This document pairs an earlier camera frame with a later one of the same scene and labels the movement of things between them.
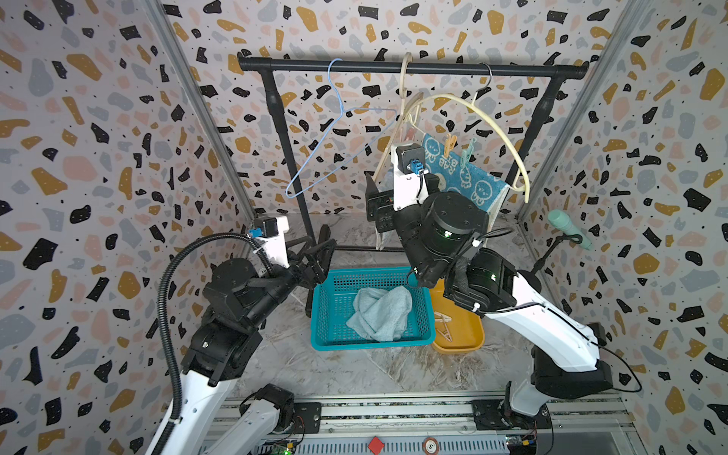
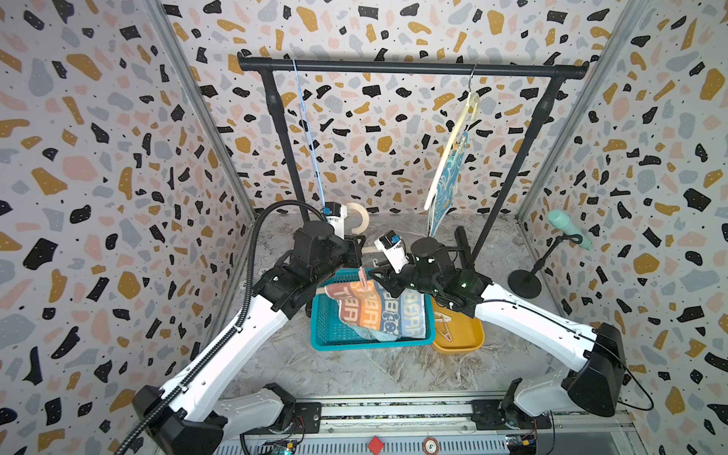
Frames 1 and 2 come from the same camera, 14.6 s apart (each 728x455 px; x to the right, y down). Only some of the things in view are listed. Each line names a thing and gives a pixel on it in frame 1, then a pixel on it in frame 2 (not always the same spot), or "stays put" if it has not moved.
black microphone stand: (530, 277) stays put
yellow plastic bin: (456, 331) stays put
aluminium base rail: (581, 424) stays put
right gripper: (399, 222) -> (394, 284)
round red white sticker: (430, 445) stays put
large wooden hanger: (474, 103) -> (470, 112)
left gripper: (318, 272) -> (354, 245)
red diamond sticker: (375, 445) stays put
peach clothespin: (445, 334) stays put
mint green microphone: (561, 221) stays put
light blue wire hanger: (315, 151) -> (310, 131)
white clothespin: (443, 318) stays put
